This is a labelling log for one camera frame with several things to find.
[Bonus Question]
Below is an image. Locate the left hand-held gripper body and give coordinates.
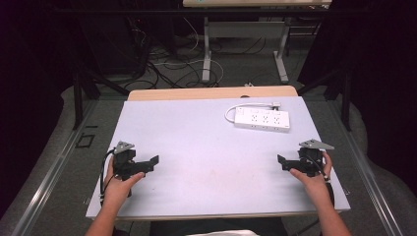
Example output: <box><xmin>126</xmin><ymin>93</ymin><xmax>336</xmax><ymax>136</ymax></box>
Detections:
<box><xmin>112</xmin><ymin>141</ymin><xmax>149</xmax><ymax>182</ymax></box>

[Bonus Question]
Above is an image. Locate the person's right hand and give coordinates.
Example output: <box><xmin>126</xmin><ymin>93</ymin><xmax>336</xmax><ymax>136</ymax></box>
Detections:
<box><xmin>289</xmin><ymin>150</ymin><xmax>333</xmax><ymax>200</ymax></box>

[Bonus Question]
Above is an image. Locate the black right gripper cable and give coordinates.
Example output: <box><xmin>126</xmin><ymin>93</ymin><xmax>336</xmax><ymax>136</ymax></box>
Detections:
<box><xmin>303</xmin><ymin>154</ymin><xmax>336</xmax><ymax>208</ymax></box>

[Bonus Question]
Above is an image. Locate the bundle of floor cables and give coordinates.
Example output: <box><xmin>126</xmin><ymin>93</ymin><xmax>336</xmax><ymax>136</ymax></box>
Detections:
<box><xmin>126</xmin><ymin>16</ymin><xmax>267</xmax><ymax>90</ymax></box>

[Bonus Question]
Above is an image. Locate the person's left hand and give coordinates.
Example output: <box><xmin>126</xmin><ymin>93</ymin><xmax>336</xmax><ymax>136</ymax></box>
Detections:
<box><xmin>103</xmin><ymin>157</ymin><xmax>146</xmax><ymax>208</ymax></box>

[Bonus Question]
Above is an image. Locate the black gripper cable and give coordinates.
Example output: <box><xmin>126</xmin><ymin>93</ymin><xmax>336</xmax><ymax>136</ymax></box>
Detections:
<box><xmin>303</xmin><ymin>154</ymin><xmax>336</xmax><ymax>208</ymax></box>
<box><xmin>98</xmin><ymin>147</ymin><xmax>116</xmax><ymax>206</ymax></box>

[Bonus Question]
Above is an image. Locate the black floor socket frame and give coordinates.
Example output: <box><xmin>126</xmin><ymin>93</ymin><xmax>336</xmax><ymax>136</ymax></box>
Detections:
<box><xmin>75</xmin><ymin>133</ymin><xmax>96</xmax><ymax>149</ymax></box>

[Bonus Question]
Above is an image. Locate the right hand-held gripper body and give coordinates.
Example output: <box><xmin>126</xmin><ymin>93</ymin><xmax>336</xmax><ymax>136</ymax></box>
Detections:
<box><xmin>287</xmin><ymin>139</ymin><xmax>335</xmax><ymax>178</ymax></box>

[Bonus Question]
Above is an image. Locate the black metal stand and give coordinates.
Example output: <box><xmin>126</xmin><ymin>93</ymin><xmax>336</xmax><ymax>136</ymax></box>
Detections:
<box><xmin>72</xmin><ymin>68</ymin><xmax>131</xmax><ymax>131</ymax></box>
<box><xmin>296</xmin><ymin>67</ymin><xmax>352</xmax><ymax>133</ymax></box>

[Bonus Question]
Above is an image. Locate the aluminium floor rail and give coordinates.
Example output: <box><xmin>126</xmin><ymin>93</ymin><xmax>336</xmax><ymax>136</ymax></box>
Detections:
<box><xmin>11</xmin><ymin>99</ymin><xmax>99</xmax><ymax>236</ymax></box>
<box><xmin>324</xmin><ymin>97</ymin><xmax>406</xmax><ymax>236</ymax></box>

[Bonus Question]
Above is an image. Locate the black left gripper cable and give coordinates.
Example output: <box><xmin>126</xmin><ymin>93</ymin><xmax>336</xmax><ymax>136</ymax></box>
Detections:
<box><xmin>98</xmin><ymin>147</ymin><xmax>116</xmax><ymax>206</ymax></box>

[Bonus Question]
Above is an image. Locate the person's dark clothing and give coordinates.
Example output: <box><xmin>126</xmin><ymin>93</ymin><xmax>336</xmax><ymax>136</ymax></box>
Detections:
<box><xmin>149</xmin><ymin>216</ymin><xmax>290</xmax><ymax>236</ymax></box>

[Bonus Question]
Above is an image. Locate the white power strip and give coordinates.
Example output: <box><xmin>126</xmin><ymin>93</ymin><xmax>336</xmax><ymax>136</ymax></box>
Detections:
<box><xmin>233</xmin><ymin>106</ymin><xmax>292</xmax><ymax>134</ymax></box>

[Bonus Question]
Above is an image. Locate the white desk with metal legs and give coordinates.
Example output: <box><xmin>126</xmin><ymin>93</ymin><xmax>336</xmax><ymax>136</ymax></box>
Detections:
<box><xmin>182</xmin><ymin>0</ymin><xmax>333</xmax><ymax>85</ymax></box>

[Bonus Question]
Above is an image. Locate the pale lilac table mat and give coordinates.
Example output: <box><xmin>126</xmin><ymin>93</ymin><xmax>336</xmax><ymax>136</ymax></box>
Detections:
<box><xmin>86</xmin><ymin>95</ymin><xmax>352</xmax><ymax>220</ymax></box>

